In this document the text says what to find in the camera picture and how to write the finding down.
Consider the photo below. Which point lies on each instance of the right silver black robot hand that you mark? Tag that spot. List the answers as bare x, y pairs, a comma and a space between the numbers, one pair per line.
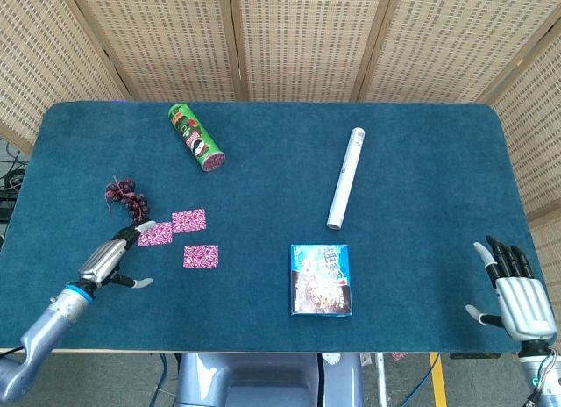
523, 306

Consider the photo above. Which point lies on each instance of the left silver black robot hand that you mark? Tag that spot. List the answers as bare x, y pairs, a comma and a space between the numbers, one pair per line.
105, 255

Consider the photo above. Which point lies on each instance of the pink patterned card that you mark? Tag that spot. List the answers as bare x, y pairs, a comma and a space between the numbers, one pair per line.
158, 237
189, 220
200, 256

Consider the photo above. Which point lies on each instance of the dark red grape bunch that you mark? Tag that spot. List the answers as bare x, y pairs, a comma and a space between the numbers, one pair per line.
127, 196

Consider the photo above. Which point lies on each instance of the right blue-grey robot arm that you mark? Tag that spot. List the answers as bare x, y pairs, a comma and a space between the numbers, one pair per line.
541, 372

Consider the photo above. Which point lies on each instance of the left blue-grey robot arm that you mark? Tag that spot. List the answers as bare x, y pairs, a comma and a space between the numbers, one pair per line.
44, 332

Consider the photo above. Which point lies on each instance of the red and white checkered cloth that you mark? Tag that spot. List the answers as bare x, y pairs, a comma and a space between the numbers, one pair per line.
399, 356

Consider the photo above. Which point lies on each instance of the green Pringles can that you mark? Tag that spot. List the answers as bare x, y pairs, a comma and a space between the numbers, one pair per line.
195, 139

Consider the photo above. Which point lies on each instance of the blue-grey robot torso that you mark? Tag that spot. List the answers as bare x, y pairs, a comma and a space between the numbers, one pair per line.
263, 380

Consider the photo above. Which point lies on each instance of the blue chocolate cookie box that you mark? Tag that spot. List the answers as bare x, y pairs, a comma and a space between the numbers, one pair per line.
320, 280

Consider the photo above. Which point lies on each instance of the white cling film roll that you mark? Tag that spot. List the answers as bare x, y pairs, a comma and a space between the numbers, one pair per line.
346, 179

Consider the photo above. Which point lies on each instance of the woven rattan folding screen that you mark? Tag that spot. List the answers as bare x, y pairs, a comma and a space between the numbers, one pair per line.
307, 43

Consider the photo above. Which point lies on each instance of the white metal post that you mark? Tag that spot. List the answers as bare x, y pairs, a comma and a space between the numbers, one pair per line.
381, 376

